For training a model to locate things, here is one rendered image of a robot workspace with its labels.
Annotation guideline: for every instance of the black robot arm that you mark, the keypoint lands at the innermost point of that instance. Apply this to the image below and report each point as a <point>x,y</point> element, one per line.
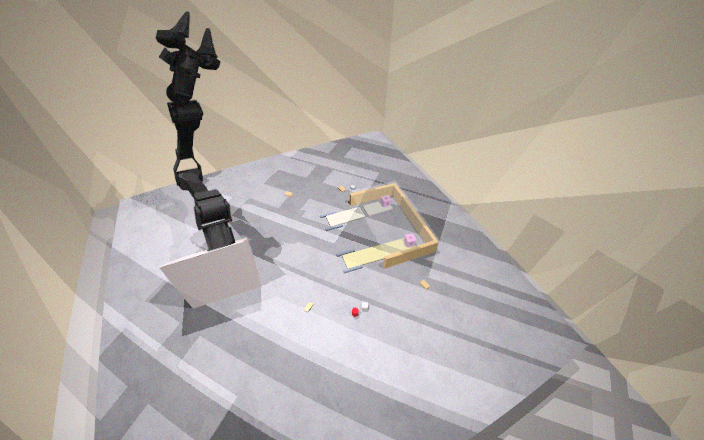
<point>209,206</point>

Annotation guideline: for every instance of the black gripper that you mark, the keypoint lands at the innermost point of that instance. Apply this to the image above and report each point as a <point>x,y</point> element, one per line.
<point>188,60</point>

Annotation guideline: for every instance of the pale yellow strip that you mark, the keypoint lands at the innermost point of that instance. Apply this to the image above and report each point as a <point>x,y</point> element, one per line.
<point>363,257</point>

